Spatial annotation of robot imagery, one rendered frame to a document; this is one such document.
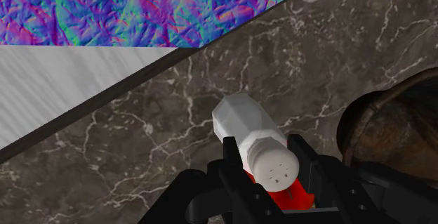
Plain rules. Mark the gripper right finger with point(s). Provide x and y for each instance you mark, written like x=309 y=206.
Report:
x=337 y=185

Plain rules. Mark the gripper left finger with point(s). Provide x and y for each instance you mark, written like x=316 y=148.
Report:
x=239 y=185

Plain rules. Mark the white salt shaker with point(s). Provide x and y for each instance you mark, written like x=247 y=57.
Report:
x=253 y=131

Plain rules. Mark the dark brown bowl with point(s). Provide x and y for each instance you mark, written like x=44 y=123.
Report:
x=393 y=131

